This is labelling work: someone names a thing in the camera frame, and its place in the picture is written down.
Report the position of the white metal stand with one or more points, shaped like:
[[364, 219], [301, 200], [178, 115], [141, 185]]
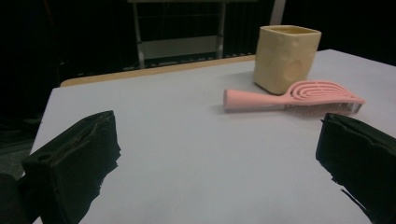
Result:
[[177, 46]]

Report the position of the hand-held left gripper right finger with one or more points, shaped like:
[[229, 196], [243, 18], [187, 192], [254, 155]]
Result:
[[364, 161]]

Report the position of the wooden table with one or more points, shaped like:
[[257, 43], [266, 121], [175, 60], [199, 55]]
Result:
[[140, 72]]

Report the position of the white table mat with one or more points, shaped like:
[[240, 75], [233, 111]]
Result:
[[186, 140]]

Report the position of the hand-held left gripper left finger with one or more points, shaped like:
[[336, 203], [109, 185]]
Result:
[[68, 165]]

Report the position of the cream square cup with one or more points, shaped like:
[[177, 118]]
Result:
[[277, 59]]

